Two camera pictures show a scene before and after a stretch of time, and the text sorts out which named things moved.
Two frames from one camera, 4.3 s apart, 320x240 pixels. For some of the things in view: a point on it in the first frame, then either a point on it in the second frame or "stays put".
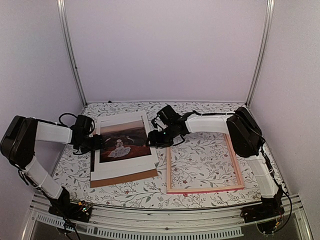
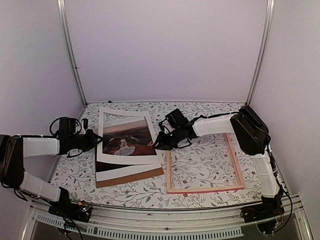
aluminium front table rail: (141, 222) stays put
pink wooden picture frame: (178, 190) stays put
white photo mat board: (143, 163) → (101, 157)
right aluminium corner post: (263, 50) stays put
